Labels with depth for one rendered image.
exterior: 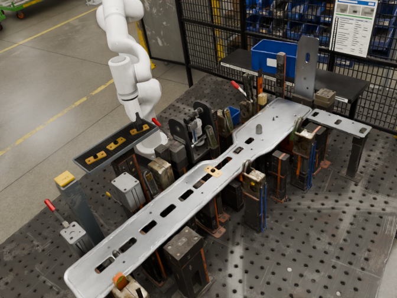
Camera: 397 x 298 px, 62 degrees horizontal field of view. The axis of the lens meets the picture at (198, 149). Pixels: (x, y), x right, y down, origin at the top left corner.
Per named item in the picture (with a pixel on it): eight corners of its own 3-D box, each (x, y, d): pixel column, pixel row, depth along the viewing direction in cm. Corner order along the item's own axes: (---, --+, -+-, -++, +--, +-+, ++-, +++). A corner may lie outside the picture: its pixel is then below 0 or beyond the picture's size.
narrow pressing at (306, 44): (312, 100, 179) (319, 38, 157) (293, 94, 186) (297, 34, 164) (312, 99, 179) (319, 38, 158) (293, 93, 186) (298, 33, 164)
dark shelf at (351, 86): (350, 104, 172) (351, 99, 170) (218, 64, 224) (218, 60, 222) (368, 86, 183) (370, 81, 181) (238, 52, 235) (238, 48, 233)
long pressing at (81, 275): (93, 317, 105) (91, 315, 104) (58, 275, 118) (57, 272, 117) (315, 110, 174) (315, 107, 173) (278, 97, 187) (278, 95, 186)
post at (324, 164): (325, 169, 180) (332, 126, 162) (306, 161, 187) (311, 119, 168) (331, 162, 184) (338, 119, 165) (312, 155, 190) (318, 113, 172)
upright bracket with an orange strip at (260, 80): (260, 145, 202) (259, 70, 170) (257, 144, 203) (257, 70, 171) (262, 142, 204) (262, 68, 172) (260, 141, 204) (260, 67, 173)
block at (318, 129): (314, 178, 176) (320, 137, 158) (295, 169, 183) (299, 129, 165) (323, 168, 181) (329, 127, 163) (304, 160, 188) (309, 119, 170)
